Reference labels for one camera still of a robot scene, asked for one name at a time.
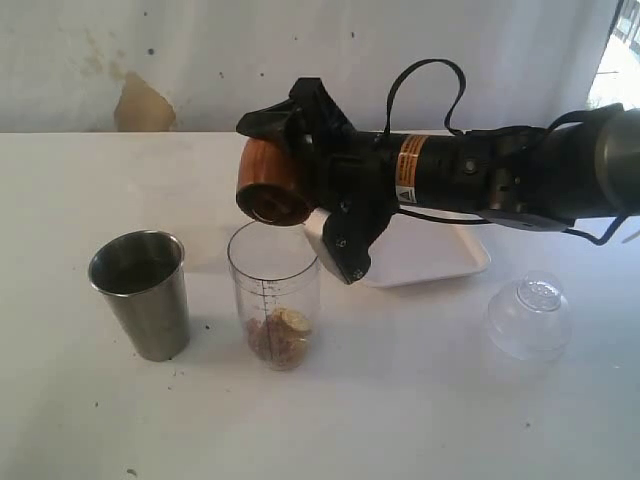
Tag white rectangular tray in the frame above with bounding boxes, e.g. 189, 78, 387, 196
362, 215, 491, 288

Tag clear plastic shaker cup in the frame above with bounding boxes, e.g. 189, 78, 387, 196
227, 221, 320, 351

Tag brown wooden cup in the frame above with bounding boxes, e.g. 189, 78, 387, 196
236, 138, 314, 227

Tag brown food pieces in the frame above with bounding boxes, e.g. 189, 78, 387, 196
245, 308, 312, 370

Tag clear plastic dome lid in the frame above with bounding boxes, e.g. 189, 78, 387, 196
486, 270, 572, 361

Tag stainless steel cup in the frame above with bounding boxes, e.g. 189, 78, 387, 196
88, 230, 190, 362

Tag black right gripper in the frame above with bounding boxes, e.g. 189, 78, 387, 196
236, 77, 398, 285

